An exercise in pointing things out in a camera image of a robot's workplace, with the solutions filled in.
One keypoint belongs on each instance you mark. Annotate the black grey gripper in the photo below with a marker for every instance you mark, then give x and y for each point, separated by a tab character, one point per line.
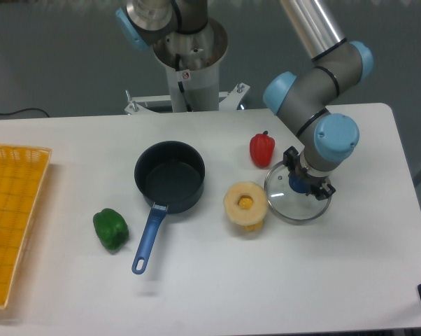
307	178

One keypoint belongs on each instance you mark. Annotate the glass lid blue knob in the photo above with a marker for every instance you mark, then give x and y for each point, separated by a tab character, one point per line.
292	207

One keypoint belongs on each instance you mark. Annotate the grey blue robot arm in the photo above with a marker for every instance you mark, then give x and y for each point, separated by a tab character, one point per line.
299	102

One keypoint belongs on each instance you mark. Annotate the red bell pepper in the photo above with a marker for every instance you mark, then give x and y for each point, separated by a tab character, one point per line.
261	149

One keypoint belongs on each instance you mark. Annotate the yellow pumpkin slice toy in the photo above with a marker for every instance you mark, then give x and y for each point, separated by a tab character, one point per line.
246	205

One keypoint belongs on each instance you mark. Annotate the green bell pepper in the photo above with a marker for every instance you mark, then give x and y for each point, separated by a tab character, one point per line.
111	229

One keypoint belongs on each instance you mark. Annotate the yellow plastic basket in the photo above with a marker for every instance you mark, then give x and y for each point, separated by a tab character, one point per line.
22	173

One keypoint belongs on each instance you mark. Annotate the dark pot blue handle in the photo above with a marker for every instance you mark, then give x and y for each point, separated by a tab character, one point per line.
170	176

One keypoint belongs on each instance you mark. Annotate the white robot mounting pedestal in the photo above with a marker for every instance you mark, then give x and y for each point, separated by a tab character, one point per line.
192	66

